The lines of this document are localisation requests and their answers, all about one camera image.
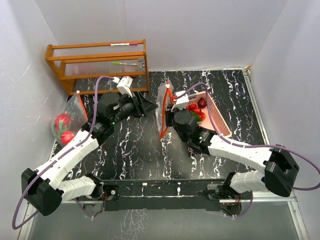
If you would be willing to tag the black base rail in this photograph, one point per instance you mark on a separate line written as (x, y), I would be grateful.
(175, 194)

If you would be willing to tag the red apple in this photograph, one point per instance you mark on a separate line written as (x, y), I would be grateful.
(66, 137)

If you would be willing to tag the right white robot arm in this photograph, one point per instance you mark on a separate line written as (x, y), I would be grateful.
(274, 169)

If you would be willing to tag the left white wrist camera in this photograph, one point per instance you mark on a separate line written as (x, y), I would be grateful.
(124, 85)

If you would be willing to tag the pink white marker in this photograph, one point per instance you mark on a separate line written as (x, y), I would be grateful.
(124, 44)

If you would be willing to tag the dark purple fig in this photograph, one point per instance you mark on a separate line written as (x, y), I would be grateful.
(202, 103)

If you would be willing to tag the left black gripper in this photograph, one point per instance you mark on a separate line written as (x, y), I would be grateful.
(143, 107)

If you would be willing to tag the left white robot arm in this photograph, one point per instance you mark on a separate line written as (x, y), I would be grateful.
(45, 188)

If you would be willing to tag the clear orange zip bag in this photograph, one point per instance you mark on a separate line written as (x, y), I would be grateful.
(76, 109)

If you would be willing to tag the green yellow toothbrush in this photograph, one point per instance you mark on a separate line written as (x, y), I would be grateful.
(125, 63)

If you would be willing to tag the red green dragon fruit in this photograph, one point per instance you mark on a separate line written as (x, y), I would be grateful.
(60, 124)

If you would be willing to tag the wooden shelf rack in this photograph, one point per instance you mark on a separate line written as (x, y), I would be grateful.
(87, 61)

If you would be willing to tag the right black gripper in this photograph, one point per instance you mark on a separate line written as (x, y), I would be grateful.
(169, 114)

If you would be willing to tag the red strawberry bunch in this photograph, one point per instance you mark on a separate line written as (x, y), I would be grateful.
(196, 112)

